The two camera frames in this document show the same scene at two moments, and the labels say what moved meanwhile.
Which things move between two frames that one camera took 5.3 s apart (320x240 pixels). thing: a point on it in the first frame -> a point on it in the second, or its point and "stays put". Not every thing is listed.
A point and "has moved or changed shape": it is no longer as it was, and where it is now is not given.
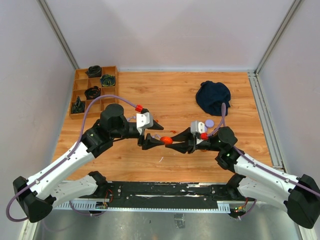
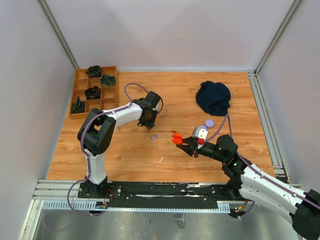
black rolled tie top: (94, 71) stays put
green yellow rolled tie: (107, 80) stays put
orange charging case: (167, 140) has moved or changed shape
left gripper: (149, 141) -> (150, 124)
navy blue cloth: (210, 96) stays put
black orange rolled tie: (92, 93) stays put
